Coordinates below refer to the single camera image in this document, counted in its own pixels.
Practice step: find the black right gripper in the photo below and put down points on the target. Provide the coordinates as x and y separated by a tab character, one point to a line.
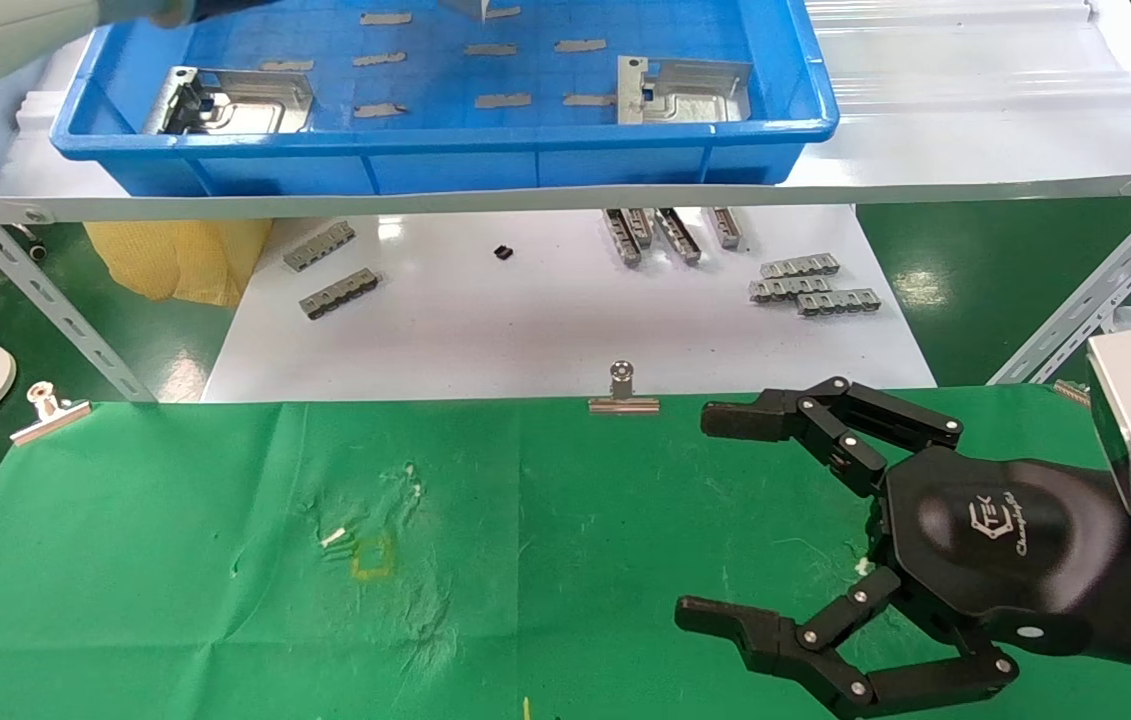
995	560

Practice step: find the stamped sheet metal part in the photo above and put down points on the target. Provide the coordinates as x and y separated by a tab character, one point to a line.
695	100
465	8
260	110

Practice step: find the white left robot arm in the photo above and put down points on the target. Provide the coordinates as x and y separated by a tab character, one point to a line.
5	35

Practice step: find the green table cloth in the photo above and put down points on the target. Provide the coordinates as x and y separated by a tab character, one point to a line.
545	520

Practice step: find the grey connector strips right group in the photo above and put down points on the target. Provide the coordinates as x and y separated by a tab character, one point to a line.
839	302

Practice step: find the white metal shelf board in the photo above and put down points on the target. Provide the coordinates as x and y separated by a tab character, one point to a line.
975	150

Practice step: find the grey tape strip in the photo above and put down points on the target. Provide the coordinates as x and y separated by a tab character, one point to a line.
288	65
581	45
382	110
504	100
590	100
503	12
490	49
385	18
380	59

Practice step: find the blue plastic bin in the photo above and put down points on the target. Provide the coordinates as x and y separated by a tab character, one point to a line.
445	165

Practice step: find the yellow mesh bag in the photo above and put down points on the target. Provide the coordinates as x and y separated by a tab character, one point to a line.
175	260

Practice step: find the perforated grey shelf post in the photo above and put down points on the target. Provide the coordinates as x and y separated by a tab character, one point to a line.
1095	300
35	290

